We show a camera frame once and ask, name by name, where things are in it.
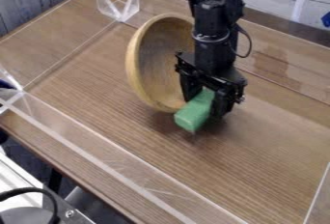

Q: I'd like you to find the white container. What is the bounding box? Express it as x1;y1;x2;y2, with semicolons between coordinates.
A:
291;0;330;31

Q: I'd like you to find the clear acrylic corner bracket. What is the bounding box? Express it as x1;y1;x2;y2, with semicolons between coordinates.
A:
96;0;140;22

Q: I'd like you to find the green rectangular block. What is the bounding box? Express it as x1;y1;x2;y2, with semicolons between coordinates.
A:
174;89;214;132

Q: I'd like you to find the clear acrylic front barrier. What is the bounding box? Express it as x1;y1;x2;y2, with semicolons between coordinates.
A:
0;66;247;224

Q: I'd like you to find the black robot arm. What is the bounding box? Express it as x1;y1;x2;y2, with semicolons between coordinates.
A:
172;0;247;119

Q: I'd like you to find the black cable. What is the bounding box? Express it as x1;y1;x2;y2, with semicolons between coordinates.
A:
0;186;62;224

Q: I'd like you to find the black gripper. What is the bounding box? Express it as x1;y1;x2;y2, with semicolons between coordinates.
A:
175;33;249;118

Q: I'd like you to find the grey metal bracket with screw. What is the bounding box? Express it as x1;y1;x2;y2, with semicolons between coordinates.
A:
43;185;95;224

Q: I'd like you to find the brown wooden bowl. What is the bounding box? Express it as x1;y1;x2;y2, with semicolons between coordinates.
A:
126;13;194;113

